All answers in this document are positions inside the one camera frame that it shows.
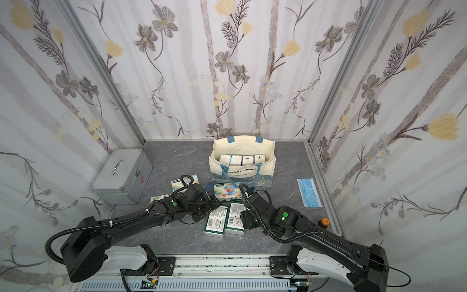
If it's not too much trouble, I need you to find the green barcode tissue pack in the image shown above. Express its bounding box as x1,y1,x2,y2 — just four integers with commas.
225,203,246,236
203,206,229,238

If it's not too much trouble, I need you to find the white blue tissue pack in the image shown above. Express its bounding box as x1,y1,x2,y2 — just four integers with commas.
219,154,232,165

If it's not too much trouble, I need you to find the cream canvas tote bag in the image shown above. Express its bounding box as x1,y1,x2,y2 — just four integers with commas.
209,135,276,187

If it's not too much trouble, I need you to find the purple tissue pack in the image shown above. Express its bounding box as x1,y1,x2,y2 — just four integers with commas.
242,155,254,166

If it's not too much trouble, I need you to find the elephant tissue pack front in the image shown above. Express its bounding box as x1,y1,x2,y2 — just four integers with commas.
254,154,266,164

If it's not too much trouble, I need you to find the elephant tissue pack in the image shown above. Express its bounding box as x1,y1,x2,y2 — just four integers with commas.
254,154,266,164
214,183,242,202
171,174,199,192
150,194,169,204

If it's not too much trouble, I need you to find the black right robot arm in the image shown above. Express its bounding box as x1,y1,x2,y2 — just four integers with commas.
239,184,392,292

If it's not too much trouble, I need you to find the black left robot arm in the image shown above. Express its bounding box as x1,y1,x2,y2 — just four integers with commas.
45,175,221,283

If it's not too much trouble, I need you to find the elephant tissue pack by bag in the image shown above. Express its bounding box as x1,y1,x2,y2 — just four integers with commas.
214,183,242,202

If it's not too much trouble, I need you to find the blue tissue pack centre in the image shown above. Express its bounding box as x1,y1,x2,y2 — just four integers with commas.
204,182,215,193

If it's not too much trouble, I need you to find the elephant tissue pack far left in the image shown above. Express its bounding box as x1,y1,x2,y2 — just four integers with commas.
171,174,199,192

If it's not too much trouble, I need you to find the elephant tissue pack left upright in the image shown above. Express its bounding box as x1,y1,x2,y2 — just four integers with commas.
150,194,169,204

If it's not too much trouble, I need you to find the blue face mask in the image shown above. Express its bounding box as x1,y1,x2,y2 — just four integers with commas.
297,178,322,208

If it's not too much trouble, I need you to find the grey metal box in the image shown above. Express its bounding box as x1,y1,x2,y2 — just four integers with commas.
90,148,153,204

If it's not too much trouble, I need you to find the aluminium mounting rail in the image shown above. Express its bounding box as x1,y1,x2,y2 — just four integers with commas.
69,253,373,280

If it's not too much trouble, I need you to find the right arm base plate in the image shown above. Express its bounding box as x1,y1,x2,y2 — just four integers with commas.
269,255,294,277

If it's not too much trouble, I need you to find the white slotted cable duct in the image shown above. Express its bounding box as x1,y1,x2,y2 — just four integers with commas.
80,279,298,292

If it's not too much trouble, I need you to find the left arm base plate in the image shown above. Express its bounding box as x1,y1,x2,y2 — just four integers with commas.
124,257,176,277

